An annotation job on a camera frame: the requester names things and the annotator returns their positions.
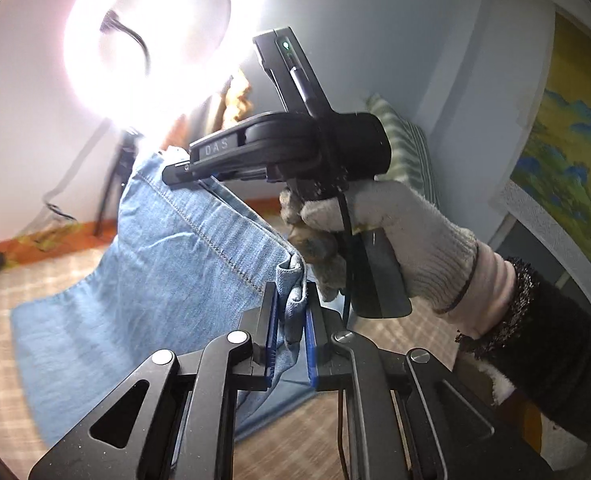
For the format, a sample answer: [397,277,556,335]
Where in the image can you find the patterned orange cloth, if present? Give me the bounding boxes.
[216,72,254,126]

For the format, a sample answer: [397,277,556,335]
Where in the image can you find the white ring light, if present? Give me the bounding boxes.
[63,0,256,126]

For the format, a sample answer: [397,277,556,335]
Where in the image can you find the person's right hand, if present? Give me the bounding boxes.
[280,180,479,313]

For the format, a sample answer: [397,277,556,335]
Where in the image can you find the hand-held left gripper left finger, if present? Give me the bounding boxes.
[28,282,281,480]

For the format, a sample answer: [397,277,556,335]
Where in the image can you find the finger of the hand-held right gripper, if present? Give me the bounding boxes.
[162,127,249,186]

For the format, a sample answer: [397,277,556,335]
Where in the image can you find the black gooseneck phone holder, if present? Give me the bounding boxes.
[100,10,149,68]

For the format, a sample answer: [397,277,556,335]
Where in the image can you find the green striped cushion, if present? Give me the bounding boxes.
[365,94,441,211]

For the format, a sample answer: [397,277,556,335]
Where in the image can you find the person's right forearm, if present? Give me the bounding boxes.
[445,250,591,441]

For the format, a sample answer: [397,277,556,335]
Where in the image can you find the landscape wall painting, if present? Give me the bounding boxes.
[490,10,591,306]

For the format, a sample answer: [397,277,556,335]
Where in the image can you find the black tripod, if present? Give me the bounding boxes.
[93,130,144,237]

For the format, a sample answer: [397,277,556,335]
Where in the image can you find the blue denim pants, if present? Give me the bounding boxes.
[10,147,326,453]

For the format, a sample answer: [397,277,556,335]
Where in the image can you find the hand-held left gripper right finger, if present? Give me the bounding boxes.
[303,282,556,480]

